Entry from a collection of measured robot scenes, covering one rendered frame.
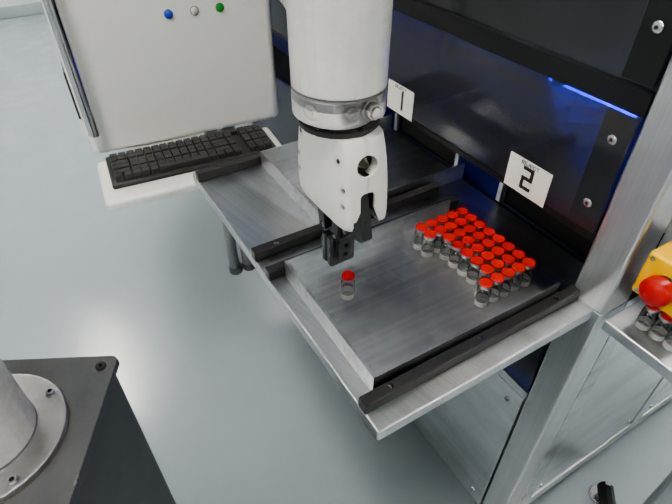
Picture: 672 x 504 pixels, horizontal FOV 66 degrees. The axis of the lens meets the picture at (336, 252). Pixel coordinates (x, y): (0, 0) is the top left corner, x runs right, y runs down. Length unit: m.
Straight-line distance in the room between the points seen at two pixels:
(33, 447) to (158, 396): 1.11
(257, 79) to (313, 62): 1.02
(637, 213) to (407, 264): 0.34
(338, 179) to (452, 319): 0.40
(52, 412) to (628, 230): 0.80
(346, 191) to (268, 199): 0.58
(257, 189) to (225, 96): 0.43
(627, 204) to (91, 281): 1.99
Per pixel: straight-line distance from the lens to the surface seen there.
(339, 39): 0.41
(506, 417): 1.21
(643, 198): 0.77
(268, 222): 0.97
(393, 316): 0.79
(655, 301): 0.77
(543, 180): 0.86
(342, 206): 0.48
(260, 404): 1.76
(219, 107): 1.44
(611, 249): 0.82
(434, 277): 0.86
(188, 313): 2.06
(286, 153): 1.15
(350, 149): 0.45
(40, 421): 0.79
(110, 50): 1.35
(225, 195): 1.06
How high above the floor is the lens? 1.47
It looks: 41 degrees down
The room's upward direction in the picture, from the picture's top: straight up
